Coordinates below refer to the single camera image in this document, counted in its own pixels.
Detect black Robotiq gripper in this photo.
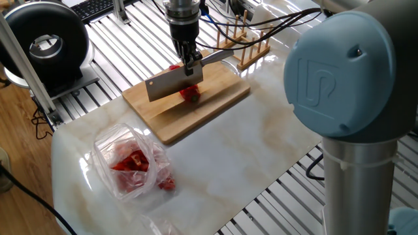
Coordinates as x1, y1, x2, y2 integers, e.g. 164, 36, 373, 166
169, 21, 204, 77

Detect steel cleaver knife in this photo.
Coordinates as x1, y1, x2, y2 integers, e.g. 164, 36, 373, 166
144, 48, 235, 103

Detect red bell pepper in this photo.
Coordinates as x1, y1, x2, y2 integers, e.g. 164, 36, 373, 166
178, 84, 201, 103

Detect bamboo cutting board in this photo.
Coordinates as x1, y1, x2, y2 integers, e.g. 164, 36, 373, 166
121, 49, 251, 146

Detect wooden peg rack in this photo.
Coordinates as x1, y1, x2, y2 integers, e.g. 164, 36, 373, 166
215, 9, 272, 72

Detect dark device block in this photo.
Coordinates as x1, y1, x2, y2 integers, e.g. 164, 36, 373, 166
228, 0, 257, 16

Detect marble pattern table mat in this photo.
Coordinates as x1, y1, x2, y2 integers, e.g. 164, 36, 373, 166
50, 0, 324, 235

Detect black computer keyboard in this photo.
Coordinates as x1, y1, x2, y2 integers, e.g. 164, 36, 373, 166
70, 0, 138, 23

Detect chopped red pepper pieces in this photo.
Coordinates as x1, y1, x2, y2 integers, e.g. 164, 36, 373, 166
112, 148, 176, 192

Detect clear plastic bag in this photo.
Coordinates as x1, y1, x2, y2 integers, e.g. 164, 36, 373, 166
140, 213, 185, 235
93, 122, 177, 200

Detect beige shoe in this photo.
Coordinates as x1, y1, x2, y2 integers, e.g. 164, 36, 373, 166
0, 146, 14, 193

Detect short aluminium post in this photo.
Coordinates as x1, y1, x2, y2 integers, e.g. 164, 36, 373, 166
112, 0, 131, 25

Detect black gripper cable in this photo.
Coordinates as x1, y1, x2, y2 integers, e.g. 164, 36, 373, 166
194, 0, 323, 52

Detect slanted aluminium frame post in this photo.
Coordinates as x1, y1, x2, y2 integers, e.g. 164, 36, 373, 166
0, 12, 65, 127

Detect thin black wire bundle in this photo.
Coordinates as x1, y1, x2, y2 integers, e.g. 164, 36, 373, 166
31, 109, 53, 140

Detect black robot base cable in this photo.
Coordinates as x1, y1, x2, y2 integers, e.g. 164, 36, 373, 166
305, 153, 326, 181

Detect black ring device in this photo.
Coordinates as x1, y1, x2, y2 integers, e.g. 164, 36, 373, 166
0, 1, 101, 101

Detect thick black floor cable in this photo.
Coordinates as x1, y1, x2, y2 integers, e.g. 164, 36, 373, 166
0, 163, 78, 235

